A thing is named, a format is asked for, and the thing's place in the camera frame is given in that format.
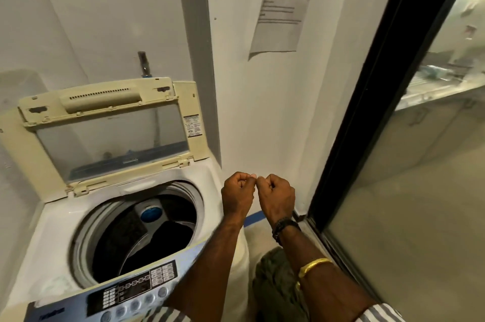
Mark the glass-windowed washing machine lid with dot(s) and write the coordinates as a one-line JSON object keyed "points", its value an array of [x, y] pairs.
{"points": [[22, 151]]}

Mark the gold bangle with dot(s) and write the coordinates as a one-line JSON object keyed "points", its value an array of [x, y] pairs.
{"points": [[312, 266]]}

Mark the grey kitchen counter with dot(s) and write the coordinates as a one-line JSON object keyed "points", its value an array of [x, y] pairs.
{"points": [[435, 92]]}

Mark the black thread wristband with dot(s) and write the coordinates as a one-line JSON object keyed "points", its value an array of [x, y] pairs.
{"points": [[285, 227]]}

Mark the olive green garment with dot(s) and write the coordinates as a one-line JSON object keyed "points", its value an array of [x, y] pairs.
{"points": [[273, 287]]}

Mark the person's right forearm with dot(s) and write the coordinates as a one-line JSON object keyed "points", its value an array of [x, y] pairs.
{"points": [[329, 295]]}

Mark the metal wall tap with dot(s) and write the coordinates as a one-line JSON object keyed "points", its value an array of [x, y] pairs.
{"points": [[144, 62]]}

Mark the cream blue washing machine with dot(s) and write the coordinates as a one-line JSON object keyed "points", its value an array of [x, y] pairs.
{"points": [[53, 242]]}

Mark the black garment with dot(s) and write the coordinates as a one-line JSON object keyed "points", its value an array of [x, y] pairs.
{"points": [[170, 236]]}

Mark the printed paper notice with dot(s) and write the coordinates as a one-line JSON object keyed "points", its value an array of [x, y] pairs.
{"points": [[284, 22]]}

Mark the person's left forearm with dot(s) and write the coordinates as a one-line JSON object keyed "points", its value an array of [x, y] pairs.
{"points": [[212, 265]]}

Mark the person's left hand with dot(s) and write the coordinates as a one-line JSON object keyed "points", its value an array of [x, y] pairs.
{"points": [[238, 194]]}

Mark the black framed glass door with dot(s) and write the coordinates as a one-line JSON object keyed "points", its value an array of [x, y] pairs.
{"points": [[367, 105]]}

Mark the person's right hand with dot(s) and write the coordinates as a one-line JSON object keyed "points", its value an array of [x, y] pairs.
{"points": [[276, 198]]}

